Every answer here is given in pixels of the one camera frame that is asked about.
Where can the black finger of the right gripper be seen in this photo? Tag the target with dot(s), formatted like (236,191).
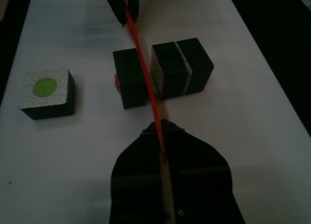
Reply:
(118,7)

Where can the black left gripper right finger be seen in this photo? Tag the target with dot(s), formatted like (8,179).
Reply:
(202,179)

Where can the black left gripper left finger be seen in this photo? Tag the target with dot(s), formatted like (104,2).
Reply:
(135,179)

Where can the toy sushi piece red centre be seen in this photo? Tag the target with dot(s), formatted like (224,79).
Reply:
(130,79)

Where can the black toy sushi piece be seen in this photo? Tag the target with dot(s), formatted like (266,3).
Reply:
(198,63)
(171,69)

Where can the toy sushi piece green centre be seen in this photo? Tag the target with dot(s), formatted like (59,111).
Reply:
(46,91)

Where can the white cutting board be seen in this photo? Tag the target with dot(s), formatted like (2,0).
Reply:
(80,154)

